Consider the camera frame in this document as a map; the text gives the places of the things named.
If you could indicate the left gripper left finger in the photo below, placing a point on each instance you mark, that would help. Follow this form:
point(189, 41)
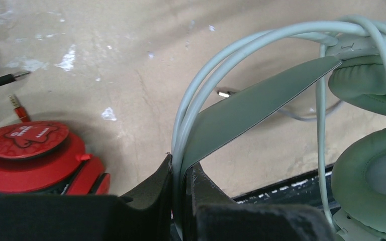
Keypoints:
point(143, 213)

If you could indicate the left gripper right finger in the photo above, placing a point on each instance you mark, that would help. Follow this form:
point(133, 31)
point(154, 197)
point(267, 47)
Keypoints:
point(210, 214)

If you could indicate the red headphones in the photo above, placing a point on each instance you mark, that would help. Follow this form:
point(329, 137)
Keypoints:
point(46, 157)

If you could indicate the mint green headphones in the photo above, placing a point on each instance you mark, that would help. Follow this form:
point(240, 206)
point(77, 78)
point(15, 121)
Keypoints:
point(352, 64)

